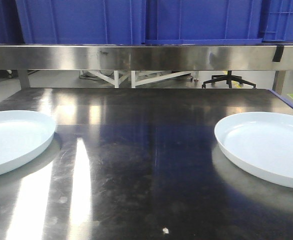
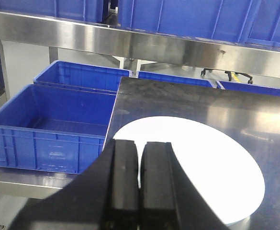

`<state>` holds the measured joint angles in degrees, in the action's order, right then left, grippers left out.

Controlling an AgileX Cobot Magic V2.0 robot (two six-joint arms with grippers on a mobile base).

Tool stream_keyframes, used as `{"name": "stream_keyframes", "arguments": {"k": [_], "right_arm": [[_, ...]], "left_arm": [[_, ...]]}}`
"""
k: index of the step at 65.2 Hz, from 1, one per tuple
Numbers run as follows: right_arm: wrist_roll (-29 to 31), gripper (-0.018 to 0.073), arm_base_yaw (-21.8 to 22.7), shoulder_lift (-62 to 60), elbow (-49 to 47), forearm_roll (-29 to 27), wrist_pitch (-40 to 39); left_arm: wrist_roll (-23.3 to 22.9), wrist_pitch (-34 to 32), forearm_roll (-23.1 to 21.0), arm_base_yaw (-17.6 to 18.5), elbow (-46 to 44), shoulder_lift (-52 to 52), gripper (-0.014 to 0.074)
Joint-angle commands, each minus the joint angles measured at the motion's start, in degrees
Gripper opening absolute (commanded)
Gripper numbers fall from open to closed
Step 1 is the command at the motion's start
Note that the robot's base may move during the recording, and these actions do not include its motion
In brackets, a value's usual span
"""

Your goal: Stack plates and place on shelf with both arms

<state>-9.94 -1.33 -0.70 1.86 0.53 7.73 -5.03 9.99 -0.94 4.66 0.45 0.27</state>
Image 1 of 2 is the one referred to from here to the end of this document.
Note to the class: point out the pale blue plate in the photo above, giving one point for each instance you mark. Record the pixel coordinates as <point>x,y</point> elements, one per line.
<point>260,143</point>
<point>24,135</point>

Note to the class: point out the blue plastic crate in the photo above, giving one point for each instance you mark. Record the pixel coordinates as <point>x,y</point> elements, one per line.
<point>202,22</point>
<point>77,22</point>
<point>276,21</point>

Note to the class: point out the black office chair base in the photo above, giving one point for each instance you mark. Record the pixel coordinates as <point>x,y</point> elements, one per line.
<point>229,77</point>

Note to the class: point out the right steel shelf post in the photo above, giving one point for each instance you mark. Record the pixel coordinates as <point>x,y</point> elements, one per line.
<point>278,81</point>

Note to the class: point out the middle blue plastic crate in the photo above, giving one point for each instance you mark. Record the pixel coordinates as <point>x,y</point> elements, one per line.
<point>202,22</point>

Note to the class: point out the steel shelf post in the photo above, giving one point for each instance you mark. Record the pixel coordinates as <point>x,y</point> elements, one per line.
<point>278,81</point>
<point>24,79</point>

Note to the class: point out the left steel shelf post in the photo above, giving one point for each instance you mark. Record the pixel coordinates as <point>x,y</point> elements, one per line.
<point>24,79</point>

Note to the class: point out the right blue plastic crate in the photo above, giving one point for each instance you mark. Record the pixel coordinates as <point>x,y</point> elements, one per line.
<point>276,21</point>

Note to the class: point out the white table frame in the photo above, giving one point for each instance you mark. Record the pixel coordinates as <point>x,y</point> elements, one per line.
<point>137,78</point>

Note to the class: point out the black tape strip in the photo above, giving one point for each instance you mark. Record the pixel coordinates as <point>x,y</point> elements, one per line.
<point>278,53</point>

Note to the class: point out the far left blue crate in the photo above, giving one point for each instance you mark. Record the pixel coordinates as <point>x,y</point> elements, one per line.
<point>10,28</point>

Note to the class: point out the left blue plastic crate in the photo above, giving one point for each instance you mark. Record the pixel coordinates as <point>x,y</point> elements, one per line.
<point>77,22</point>

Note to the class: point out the stainless steel shelf rail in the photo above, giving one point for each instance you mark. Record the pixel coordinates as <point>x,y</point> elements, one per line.
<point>145,58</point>

